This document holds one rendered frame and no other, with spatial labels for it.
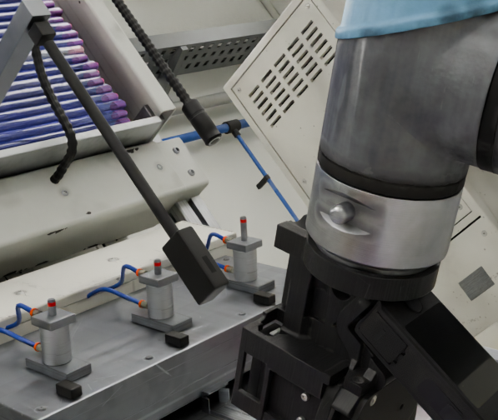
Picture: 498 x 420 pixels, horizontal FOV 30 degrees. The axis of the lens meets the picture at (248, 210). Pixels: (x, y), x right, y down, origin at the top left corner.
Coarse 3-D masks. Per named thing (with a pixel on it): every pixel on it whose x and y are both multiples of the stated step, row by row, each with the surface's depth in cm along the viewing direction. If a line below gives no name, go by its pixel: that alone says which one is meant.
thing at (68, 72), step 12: (48, 48) 62; (60, 60) 62; (72, 72) 62; (72, 84) 62; (84, 96) 61; (84, 108) 61; (96, 108) 61; (96, 120) 61; (108, 132) 61; (108, 144) 61; (120, 144) 60; (120, 156) 60; (132, 168) 60; (132, 180) 60; (144, 180) 60; (144, 192) 59; (156, 204) 59; (156, 216) 59; (168, 216) 59; (168, 228) 59
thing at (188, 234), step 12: (192, 228) 59; (180, 240) 58; (192, 240) 58; (168, 252) 59; (180, 252) 58; (192, 252) 57; (204, 252) 58; (180, 264) 58; (192, 264) 58; (204, 264) 57; (216, 264) 58; (180, 276) 58; (192, 276) 58; (204, 276) 57; (216, 276) 57; (192, 288) 58; (204, 288) 57; (216, 288) 57; (204, 300) 58
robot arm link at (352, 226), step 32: (320, 192) 47; (352, 192) 45; (320, 224) 47; (352, 224) 46; (384, 224) 45; (416, 224) 45; (448, 224) 46; (352, 256) 46; (384, 256) 45; (416, 256) 46
